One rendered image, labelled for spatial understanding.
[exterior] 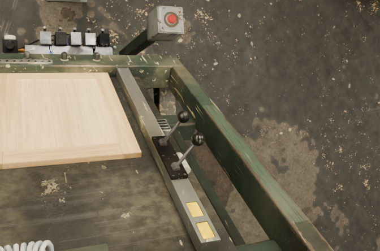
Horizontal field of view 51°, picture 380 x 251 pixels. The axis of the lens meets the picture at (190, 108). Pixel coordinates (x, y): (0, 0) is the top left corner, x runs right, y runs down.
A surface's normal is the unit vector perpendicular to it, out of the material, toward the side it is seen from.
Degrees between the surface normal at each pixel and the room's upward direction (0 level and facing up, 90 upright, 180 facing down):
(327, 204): 0
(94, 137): 57
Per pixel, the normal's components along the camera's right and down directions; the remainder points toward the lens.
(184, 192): 0.16, -0.87
